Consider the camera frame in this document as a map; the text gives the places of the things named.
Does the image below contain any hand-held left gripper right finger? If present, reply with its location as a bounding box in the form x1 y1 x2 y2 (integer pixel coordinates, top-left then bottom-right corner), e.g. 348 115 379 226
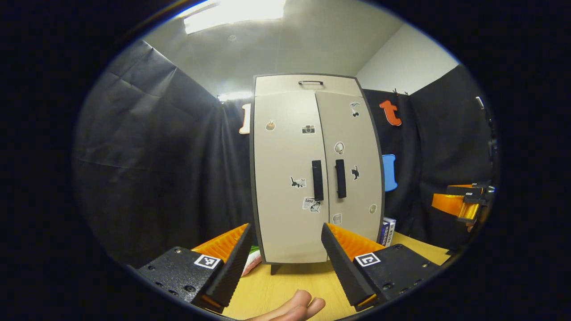
321 222 442 312

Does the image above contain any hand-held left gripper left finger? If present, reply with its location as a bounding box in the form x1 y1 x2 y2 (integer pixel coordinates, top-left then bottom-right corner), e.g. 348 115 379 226
136 223 252 313

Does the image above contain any white shoe cabinet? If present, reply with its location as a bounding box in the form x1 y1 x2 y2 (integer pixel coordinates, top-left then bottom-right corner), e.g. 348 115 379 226
249 73 385 275

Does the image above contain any white door with camera sticker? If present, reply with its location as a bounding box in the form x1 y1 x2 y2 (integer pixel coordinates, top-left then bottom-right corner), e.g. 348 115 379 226
253 91 330 264

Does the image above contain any white door with headphone sticker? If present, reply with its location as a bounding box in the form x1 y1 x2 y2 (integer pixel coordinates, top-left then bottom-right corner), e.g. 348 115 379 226
315 91 384 259

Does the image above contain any white cabinet drawer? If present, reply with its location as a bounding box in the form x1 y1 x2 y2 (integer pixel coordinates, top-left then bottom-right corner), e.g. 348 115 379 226
254 74 364 98

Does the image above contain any pink green packet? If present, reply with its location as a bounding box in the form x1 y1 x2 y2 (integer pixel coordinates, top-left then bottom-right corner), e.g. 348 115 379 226
241 245 263 277

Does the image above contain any white book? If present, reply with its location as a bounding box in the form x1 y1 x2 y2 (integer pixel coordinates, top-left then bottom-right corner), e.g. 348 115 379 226
385 217 397 248

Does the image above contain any black door handle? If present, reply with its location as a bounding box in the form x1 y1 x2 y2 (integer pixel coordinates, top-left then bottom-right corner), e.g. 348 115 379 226
311 160 325 202
335 159 348 199

